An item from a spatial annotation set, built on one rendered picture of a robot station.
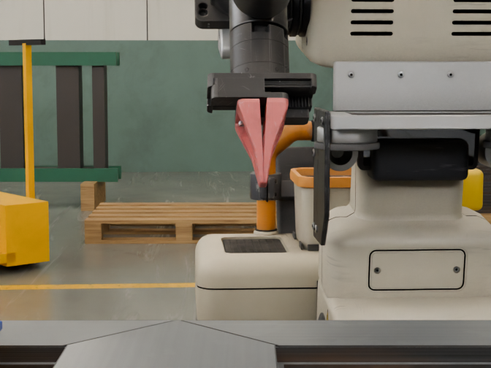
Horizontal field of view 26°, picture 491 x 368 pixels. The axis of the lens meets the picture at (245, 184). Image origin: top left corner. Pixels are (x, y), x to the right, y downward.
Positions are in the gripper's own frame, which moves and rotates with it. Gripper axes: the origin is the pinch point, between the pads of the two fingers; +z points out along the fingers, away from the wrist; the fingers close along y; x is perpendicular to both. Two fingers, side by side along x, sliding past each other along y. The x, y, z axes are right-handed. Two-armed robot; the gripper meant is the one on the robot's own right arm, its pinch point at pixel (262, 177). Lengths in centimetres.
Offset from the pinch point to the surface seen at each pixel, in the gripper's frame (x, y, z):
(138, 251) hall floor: 505, -37, -135
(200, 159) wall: 900, 3, -341
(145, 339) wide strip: 0.1, -10.7, 15.1
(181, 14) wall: 837, -15, -470
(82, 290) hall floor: 411, -59, -90
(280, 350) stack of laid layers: -1.9, 1.0, 16.6
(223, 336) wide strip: 0.9, -3.8, 14.7
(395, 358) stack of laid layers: -2.1, 10.9, 17.5
